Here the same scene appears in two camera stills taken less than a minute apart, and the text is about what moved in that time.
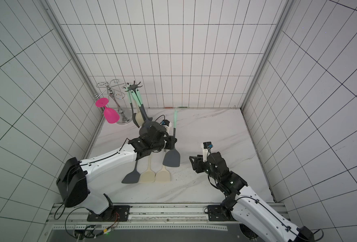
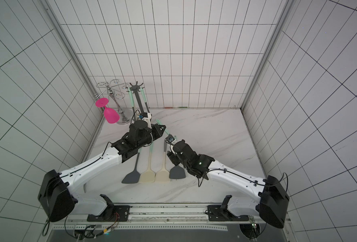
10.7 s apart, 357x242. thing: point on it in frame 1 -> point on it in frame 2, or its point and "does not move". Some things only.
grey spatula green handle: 133,177 does not move
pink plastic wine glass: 111,115 does not move
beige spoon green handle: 138,105 -> 132,102
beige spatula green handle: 147,176 does not move
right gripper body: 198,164 -> 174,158
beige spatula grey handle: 163,175 does not move
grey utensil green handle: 172,159 -> 177,172
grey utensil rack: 133,86 does not move
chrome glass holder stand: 116,91 does not move
